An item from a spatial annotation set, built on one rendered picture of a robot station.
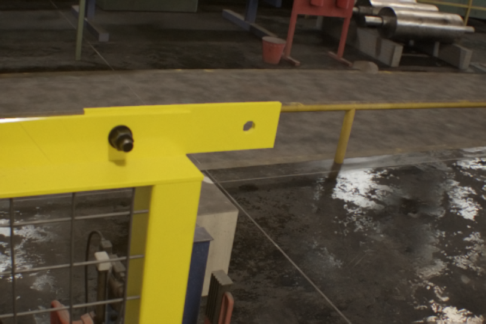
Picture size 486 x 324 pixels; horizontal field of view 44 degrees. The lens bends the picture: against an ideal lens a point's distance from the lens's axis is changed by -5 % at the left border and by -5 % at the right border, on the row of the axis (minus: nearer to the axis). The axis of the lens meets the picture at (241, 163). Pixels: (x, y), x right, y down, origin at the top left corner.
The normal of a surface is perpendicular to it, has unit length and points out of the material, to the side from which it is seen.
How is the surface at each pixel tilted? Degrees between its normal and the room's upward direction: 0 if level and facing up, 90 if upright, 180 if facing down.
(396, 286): 0
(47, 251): 0
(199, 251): 90
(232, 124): 90
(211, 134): 90
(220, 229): 90
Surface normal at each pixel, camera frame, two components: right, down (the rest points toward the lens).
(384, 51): -0.87, 0.07
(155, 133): 0.46, 0.44
